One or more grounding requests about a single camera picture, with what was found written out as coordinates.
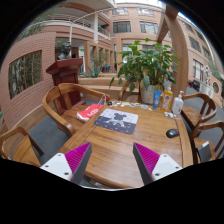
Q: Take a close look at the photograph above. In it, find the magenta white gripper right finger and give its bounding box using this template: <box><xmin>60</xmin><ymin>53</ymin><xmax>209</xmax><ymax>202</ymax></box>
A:
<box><xmin>133</xmin><ymin>143</ymin><xmax>182</xmax><ymax>185</ymax></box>

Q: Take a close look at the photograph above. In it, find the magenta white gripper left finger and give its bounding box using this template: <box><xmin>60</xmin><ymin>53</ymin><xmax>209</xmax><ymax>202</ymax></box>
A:
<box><xmin>41</xmin><ymin>142</ymin><xmax>92</xmax><ymax>185</ymax></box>

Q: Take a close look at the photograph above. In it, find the black computer mouse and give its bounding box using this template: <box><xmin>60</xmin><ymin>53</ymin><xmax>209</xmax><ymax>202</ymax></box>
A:
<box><xmin>166</xmin><ymin>129</ymin><xmax>180</xmax><ymax>138</ymax></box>

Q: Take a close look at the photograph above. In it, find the dark patterned mouse pad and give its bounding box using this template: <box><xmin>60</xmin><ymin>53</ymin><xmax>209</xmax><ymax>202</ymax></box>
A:
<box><xmin>94</xmin><ymin>109</ymin><xmax>138</xmax><ymax>134</ymax></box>

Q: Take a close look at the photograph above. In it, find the wooden table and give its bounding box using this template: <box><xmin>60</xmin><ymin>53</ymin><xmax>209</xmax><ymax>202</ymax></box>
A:
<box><xmin>60</xmin><ymin>106</ymin><xmax>193</xmax><ymax>188</ymax></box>

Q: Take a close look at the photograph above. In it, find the wooden chair front left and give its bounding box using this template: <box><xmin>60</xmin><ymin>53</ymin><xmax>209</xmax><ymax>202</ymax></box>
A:
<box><xmin>0</xmin><ymin>126</ymin><xmax>44</xmax><ymax>167</ymax></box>

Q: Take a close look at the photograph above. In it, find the wooden chair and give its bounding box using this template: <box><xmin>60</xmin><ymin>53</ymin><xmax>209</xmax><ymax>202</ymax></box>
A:
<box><xmin>190</xmin><ymin>120</ymin><xmax>224</xmax><ymax>164</ymax></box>
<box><xmin>0</xmin><ymin>126</ymin><xmax>44</xmax><ymax>167</ymax></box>
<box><xmin>181</xmin><ymin>93</ymin><xmax>217</xmax><ymax>130</ymax></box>

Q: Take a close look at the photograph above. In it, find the wooden chair right front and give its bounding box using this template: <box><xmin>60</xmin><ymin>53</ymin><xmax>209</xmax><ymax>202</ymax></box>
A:
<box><xmin>190</xmin><ymin>120</ymin><xmax>224</xmax><ymax>164</ymax></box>

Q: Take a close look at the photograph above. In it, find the wooden armchair left back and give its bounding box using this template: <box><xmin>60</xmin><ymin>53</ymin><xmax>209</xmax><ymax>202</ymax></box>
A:
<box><xmin>42</xmin><ymin>83</ymin><xmax>110</xmax><ymax>136</ymax></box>

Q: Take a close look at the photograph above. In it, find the white pump dispenser bottle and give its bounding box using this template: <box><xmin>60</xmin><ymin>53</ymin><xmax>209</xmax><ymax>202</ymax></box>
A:
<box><xmin>172</xmin><ymin>91</ymin><xmax>183</xmax><ymax>115</ymax></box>

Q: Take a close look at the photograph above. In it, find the yellow liquid bottle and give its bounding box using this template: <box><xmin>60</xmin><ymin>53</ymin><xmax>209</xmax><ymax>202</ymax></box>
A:
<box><xmin>162</xmin><ymin>86</ymin><xmax>173</xmax><ymax>111</ymax></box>

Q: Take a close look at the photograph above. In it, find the blue tube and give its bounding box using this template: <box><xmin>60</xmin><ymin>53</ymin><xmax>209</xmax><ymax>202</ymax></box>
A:
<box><xmin>153</xmin><ymin>90</ymin><xmax>161</xmax><ymax>110</ymax></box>

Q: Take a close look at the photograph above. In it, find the wooden chair right back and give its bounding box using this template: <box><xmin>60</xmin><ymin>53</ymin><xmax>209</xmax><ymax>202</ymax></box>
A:
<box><xmin>181</xmin><ymin>93</ymin><xmax>217</xmax><ymax>130</ymax></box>

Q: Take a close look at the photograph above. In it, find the green potted plant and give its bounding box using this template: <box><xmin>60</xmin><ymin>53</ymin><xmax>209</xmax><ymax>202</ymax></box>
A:
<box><xmin>116</xmin><ymin>40</ymin><xmax>179</xmax><ymax>104</ymax></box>

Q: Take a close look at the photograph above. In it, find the dark bust statue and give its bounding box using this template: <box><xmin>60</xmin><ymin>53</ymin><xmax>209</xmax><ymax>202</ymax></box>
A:
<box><xmin>57</xmin><ymin>41</ymin><xmax>71</xmax><ymax>60</ymax></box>

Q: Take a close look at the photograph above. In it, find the wooden pillar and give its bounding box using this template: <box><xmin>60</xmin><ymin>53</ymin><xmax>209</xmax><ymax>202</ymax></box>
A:
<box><xmin>157</xmin><ymin>3</ymin><xmax>189</xmax><ymax>96</ymax></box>

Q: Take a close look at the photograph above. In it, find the dark red wooden pedestal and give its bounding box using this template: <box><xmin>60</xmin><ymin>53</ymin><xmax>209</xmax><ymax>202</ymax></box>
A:
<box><xmin>46</xmin><ymin>58</ymin><xmax>83</xmax><ymax>115</ymax></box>

